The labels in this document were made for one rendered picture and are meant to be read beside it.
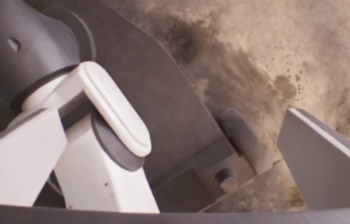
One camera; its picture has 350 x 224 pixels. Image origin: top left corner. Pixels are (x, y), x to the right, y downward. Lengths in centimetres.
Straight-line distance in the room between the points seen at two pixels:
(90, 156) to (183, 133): 24
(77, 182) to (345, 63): 83
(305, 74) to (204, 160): 45
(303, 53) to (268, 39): 13
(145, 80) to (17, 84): 26
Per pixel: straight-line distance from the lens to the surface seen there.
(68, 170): 39
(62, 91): 37
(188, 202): 57
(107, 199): 34
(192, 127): 51
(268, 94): 72
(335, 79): 84
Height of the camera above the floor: 66
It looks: 78 degrees down
